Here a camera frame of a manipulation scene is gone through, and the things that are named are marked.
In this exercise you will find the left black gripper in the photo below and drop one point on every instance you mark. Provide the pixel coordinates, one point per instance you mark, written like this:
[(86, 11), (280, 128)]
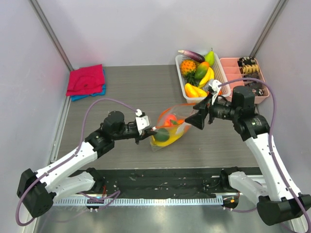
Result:
[(145, 134)]

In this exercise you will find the orange toy orange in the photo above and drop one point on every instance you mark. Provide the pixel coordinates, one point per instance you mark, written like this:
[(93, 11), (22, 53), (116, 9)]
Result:
[(180, 121)]

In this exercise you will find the orange toy pineapple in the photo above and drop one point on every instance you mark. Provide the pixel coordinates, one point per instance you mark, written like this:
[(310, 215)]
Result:
[(187, 66)]

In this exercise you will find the clear orange zip top bag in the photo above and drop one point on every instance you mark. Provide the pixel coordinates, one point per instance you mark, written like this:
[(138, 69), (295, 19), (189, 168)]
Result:
[(181, 111)]

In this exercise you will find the pink toy peach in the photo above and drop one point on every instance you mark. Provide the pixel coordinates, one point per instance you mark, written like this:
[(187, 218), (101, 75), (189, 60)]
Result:
[(170, 120)]

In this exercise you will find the blue folded cloth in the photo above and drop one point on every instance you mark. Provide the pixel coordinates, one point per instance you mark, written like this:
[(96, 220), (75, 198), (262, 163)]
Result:
[(80, 97)]

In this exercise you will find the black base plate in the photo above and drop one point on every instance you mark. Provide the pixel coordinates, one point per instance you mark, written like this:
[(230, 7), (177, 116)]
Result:
[(163, 183)]

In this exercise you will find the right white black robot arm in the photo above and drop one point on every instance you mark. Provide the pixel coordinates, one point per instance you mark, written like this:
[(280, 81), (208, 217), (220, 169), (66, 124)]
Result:
[(280, 200)]

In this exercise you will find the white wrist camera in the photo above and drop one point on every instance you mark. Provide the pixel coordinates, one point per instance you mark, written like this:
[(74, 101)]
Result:
[(142, 121), (214, 87)]

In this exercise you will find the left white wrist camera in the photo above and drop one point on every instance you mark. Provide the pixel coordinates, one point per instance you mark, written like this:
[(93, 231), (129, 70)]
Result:
[(142, 121)]

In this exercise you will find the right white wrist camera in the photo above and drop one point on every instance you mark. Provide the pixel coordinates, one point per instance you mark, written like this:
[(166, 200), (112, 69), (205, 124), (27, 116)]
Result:
[(214, 87)]

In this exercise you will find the magenta folded cloth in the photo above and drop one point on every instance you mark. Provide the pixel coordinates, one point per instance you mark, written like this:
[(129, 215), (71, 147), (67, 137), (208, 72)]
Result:
[(85, 80)]

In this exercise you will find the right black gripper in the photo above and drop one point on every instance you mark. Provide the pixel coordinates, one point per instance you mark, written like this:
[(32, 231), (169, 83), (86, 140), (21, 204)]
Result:
[(207, 111)]

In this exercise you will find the pink divided plastic tray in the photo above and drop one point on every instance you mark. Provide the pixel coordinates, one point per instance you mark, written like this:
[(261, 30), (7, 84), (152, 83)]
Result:
[(245, 67)]

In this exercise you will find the white slotted cable duct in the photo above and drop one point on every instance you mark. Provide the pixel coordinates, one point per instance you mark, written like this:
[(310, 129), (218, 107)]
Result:
[(83, 201)]

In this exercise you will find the purple toy eggplant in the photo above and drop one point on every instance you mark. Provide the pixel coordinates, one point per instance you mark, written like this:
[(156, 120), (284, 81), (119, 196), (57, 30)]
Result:
[(193, 55)]

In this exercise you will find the red green toy mango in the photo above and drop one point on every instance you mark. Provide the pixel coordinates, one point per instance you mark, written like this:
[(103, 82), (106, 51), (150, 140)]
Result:
[(201, 71)]

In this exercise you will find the white plastic fruit basket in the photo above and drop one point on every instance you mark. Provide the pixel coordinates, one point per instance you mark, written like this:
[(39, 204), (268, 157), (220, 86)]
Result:
[(219, 75)]

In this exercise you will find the green toy pear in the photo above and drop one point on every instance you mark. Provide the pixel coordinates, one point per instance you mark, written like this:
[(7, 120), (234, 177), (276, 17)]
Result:
[(209, 57)]

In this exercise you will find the small yellow toy banana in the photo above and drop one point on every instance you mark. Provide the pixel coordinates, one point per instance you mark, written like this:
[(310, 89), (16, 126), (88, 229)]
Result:
[(208, 76)]

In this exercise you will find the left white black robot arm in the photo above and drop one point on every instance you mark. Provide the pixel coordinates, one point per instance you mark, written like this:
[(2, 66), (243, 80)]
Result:
[(39, 190)]

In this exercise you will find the yellow toy pepper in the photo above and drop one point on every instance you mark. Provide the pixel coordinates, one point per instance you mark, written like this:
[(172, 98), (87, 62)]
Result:
[(194, 92)]

